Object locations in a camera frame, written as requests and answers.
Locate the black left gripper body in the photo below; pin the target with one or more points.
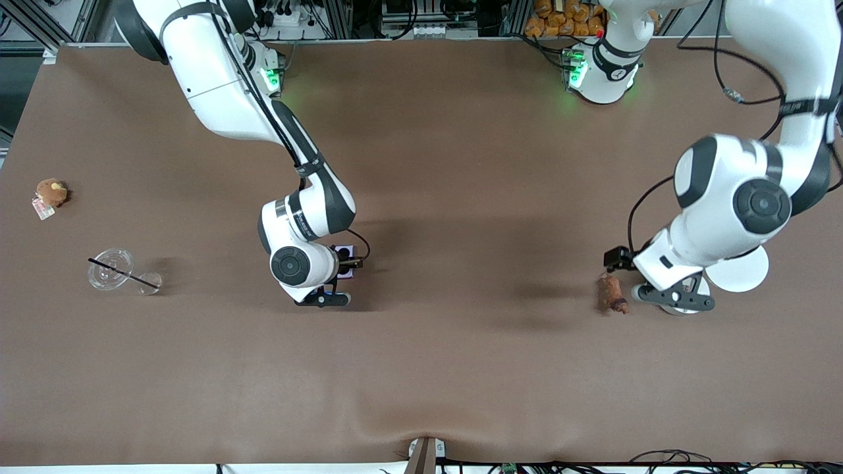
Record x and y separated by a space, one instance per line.
619 258

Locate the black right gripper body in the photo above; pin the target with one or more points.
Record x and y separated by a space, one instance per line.
345 264

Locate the purple flip phone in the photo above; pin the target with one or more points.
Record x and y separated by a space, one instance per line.
347 275

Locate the brown lion statue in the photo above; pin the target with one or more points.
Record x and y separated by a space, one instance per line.
611 293

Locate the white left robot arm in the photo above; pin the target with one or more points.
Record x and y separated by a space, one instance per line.
724 197

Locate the white desk lamp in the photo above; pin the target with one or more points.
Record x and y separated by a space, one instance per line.
744 273

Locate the brown table cover mat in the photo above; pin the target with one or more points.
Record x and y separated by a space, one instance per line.
421 368

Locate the black drinking straw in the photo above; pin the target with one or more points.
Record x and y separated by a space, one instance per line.
125 273

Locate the clear plastic cup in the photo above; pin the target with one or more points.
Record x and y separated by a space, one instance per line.
108 273

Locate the bag of orange plush toys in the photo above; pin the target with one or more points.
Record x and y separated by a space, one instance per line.
566 18

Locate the white terminal block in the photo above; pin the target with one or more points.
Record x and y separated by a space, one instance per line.
435 30

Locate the white power strip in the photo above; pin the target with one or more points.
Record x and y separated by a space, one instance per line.
293 18

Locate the brown plush toy with tag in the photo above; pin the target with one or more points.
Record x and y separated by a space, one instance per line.
51 192

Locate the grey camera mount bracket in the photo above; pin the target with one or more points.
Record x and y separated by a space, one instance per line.
425 455

